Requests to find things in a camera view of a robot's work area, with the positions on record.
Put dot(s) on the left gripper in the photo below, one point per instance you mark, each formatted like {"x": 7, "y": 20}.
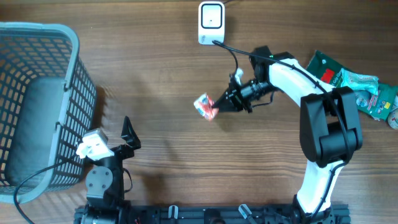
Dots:
{"x": 127, "y": 152}

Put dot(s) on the green 3M gloves package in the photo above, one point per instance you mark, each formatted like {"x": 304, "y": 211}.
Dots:
{"x": 372, "y": 97}

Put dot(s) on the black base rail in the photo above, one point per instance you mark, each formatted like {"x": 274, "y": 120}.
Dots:
{"x": 267, "y": 214}

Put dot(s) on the green lid jar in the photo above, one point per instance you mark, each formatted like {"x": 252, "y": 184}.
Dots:
{"x": 392, "y": 119}

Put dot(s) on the grey plastic mesh basket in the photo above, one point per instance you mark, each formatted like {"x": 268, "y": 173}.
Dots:
{"x": 47, "y": 104}

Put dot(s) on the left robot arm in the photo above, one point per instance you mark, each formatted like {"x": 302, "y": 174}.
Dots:
{"x": 105, "y": 183}

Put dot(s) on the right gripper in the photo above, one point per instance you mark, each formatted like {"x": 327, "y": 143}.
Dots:
{"x": 234, "y": 98}

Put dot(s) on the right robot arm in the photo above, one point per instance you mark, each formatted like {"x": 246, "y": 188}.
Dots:
{"x": 330, "y": 130}

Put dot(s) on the red white small box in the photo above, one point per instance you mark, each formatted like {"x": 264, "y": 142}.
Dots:
{"x": 204, "y": 105}

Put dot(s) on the teal plastic packet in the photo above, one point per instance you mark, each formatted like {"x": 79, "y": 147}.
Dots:
{"x": 360, "y": 82}

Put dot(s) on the white barcode scanner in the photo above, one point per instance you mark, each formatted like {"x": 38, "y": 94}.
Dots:
{"x": 211, "y": 22}

